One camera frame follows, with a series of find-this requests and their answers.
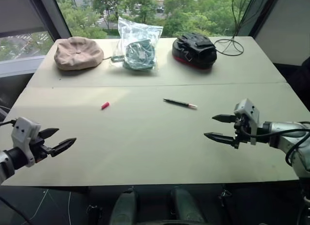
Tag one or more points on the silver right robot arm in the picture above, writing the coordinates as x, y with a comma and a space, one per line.
287, 138

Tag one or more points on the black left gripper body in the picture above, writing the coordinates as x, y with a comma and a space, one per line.
40, 147

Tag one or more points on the dark rounded shape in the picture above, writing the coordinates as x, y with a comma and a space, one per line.
123, 206
186, 205

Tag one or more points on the clear plastic bag with teal item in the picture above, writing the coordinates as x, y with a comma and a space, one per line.
138, 47

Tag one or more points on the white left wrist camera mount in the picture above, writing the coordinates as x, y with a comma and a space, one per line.
23, 138

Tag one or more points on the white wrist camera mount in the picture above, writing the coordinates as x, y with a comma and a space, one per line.
249, 113
23, 138

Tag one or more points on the black pen with white tip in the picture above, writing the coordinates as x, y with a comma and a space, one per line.
179, 103

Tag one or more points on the beige beret hat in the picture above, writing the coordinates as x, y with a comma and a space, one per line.
78, 53

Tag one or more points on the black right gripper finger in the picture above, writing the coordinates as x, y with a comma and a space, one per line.
224, 118
219, 137

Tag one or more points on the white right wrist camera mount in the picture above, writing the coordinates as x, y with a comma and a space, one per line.
249, 113

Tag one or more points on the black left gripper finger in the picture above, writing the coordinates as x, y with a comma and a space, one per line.
49, 132
64, 145

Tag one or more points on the red pen cap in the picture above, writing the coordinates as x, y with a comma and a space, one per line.
105, 105

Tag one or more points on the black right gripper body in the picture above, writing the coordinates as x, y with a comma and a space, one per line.
241, 131

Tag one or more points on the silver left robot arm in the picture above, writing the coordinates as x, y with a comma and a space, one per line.
9, 157

